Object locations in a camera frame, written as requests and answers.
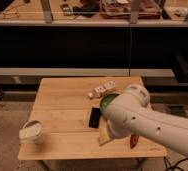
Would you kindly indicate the green bowl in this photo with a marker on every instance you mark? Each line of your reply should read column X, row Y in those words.
column 106, row 100

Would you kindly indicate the wooden table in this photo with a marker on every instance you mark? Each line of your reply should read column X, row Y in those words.
column 63, row 108

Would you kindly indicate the plastic tray on shelf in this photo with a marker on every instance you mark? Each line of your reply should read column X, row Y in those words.
column 122, row 9

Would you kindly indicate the black phone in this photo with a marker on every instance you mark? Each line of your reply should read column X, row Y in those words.
column 94, row 118

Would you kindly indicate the yellow sponge tool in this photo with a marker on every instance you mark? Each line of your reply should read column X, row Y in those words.
column 104, row 136

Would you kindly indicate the white plastic bottle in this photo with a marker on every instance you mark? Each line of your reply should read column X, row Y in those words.
column 102, row 90

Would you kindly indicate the black remote on shelf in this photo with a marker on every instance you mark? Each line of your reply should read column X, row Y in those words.
column 66, row 9

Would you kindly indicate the white cup with rice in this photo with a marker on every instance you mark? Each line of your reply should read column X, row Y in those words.
column 32, row 132

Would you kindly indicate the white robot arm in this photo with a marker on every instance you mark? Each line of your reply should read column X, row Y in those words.
column 127, row 113

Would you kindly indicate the red chili pepper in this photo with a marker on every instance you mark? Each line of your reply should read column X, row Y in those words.
column 133, row 140

